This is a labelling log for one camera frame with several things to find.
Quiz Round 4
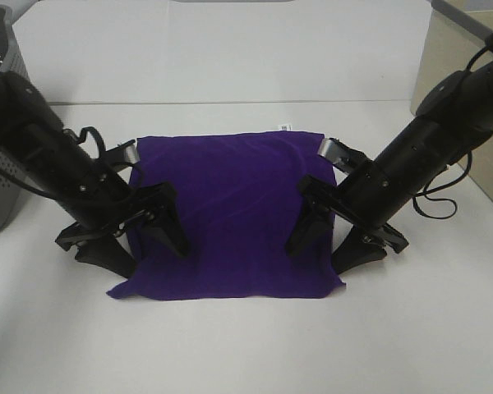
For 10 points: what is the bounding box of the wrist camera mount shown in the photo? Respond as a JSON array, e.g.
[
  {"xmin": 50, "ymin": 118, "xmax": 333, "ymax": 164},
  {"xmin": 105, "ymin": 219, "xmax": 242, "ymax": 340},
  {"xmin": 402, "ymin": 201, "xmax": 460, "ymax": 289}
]
[
  {"xmin": 317, "ymin": 138, "xmax": 369, "ymax": 175},
  {"xmin": 104, "ymin": 140, "xmax": 141, "ymax": 172}
]

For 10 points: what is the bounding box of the beige bin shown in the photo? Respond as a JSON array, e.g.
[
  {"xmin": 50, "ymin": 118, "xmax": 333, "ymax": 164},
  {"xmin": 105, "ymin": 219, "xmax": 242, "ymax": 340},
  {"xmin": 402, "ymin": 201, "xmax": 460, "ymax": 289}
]
[{"xmin": 412, "ymin": 1, "xmax": 493, "ymax": 201}]

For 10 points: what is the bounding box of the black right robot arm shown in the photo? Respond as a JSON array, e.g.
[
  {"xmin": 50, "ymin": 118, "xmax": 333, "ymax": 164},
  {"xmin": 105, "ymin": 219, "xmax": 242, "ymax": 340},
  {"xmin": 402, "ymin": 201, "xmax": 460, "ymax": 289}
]
[{"xmin": 285, "ymin": 61, "xmax": 493, "ymax": 273}]

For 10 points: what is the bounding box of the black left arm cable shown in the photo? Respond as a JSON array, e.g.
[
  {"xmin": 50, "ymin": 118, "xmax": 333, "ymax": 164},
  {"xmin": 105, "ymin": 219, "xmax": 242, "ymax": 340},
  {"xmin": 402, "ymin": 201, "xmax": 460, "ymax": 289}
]
[{"xmin": 63, "ymin": 126, "xmax": 145, "ymax": 194}]

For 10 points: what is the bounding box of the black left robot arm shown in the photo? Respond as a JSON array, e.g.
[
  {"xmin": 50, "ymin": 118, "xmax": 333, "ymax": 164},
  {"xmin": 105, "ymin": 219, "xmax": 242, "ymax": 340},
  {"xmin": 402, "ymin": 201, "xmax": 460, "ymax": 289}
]
[{"xmin": 0, "ymin": 71, "xmax": 190, "ymax": 278}]

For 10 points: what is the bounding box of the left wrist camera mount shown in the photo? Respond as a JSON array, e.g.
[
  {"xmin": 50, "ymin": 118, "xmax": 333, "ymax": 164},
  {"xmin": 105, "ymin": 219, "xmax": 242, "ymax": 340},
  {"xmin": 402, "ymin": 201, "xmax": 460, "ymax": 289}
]
[{"xmin": 104, "ymin": 140, "xmax": 141, "ymax": 172}]

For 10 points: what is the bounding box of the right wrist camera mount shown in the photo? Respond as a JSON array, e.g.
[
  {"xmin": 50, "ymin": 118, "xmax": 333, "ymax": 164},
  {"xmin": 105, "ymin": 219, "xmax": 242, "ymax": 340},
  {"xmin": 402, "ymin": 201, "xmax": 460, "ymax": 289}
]
[{"xmin": 317, "ymin": 138, "xmax": 369, "ymax": 175}]

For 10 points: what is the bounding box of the grey perforated basket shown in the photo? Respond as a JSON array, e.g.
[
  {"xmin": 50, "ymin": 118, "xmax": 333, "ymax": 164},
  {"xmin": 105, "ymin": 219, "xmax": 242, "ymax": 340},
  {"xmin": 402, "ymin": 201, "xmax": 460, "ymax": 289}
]
[{"xmin": 0, "ymin": 3, "xmax": 46, "ymax": 238}]

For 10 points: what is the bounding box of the white towel label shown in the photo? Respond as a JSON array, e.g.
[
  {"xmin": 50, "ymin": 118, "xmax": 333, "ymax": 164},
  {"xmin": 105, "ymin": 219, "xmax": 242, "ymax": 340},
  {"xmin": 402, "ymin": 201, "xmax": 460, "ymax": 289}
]
[{"xmin": 279, "ymin": 123, "xmax": 292, "ymax": 131}]

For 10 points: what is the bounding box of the purple towel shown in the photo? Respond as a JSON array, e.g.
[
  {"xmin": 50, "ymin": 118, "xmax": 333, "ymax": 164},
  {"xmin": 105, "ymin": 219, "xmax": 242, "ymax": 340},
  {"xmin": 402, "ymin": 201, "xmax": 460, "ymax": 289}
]
[{"xmin": 109, "ymin": 131, "xmax": 342, "ymax": 300}]

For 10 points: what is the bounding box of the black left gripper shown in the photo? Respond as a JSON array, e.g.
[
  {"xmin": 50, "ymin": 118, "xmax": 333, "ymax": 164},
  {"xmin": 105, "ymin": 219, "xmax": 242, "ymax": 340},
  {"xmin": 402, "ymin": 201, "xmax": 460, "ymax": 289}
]
[{"xmin": 55, "ymin": 182, "xmax": 190, "ymax": 278}]

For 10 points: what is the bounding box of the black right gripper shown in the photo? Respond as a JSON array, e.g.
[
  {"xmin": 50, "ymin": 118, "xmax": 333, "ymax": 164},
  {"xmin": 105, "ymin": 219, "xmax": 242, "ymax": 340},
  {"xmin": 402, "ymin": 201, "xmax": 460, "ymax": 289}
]
[{"xmin": 284, "ymin": 175, "xmax": 408, "ymax": 274}]

